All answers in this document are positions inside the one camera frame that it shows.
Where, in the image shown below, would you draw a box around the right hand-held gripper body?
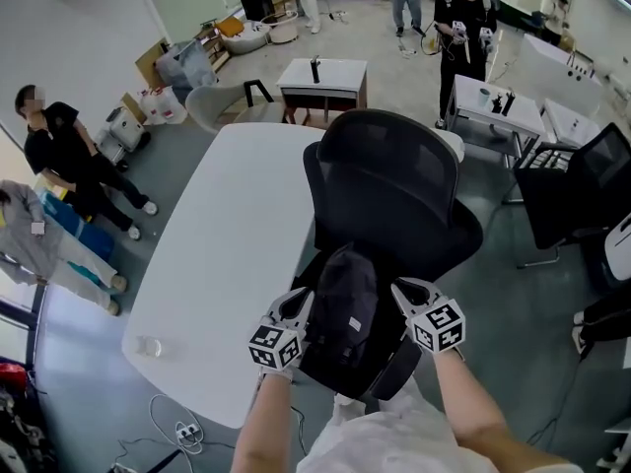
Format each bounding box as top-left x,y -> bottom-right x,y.
404,297 -> 467,355

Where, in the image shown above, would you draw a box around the white wheeled appliance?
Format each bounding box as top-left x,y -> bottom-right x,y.
93,105 -> 153,168

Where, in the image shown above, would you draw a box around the person's right forearm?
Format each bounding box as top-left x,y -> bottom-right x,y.
432,345 -> 561,473

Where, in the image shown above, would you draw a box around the wooden shelf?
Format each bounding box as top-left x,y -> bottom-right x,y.
193,19 -> 234,74

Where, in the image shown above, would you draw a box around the white cable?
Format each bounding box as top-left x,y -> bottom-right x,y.
148,392 -> 204,456

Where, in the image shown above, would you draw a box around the black mesh visitor chair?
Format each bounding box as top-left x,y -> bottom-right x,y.
513,121 -> 631,271

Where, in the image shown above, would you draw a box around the clear plastic cup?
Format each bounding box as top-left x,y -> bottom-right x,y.
134,335 -> 164,360

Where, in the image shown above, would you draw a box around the brown cardboard sheet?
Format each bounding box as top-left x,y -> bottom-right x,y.
134,36 -> 172,91

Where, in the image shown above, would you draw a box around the clear plastic bag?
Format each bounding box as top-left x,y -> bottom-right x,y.
156,38 -> 219,92

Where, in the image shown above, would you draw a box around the white metal-legged desk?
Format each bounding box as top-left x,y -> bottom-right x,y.
445,73 -> 549,168

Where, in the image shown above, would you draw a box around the white plastic jugs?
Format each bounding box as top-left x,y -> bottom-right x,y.
138,85 -> 189,127

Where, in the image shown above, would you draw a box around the black floor cable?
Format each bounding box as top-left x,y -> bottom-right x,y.
526,352 -> 589,448

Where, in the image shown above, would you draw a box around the person's white clothing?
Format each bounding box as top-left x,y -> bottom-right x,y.
295,376 -> 586,473

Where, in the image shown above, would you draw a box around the white counter unit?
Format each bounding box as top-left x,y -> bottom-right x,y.
519,33 -> 603,101

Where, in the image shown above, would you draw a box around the black fabric bag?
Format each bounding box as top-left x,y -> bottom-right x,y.
299,242 -> 382,379

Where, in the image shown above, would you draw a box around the black monitor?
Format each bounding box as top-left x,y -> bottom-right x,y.
237,0 -> 277,25

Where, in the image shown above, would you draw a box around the white side table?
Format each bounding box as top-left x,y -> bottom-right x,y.
276,57 -> 369,128

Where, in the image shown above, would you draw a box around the white oval table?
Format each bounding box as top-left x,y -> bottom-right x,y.
121,122 -> 465,431

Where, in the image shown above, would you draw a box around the red bag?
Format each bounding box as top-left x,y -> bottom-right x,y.
0,361 -> 27,394

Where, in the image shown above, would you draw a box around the black mesh office chair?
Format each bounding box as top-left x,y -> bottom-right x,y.
289,108 -> 485,403

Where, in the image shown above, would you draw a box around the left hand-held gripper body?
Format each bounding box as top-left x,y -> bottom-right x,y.
247,306 -> 310,372

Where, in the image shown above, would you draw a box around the white chair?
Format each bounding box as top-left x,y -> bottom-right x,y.
603,213 -> 631,283

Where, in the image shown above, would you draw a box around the grey shell chair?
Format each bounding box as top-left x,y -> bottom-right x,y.
184,79 -> 288,135

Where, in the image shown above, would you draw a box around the small white table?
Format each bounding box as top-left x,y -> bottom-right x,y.
540,98 -> 603,150

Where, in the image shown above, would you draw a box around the person's left forearm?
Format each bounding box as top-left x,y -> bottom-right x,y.
230,366 -> 297,473

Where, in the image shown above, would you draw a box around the orange cushion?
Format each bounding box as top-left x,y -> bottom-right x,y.
214,16 -> 246,38

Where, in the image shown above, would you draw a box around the white round tub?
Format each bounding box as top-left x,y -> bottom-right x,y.
221,19 -> 271,56

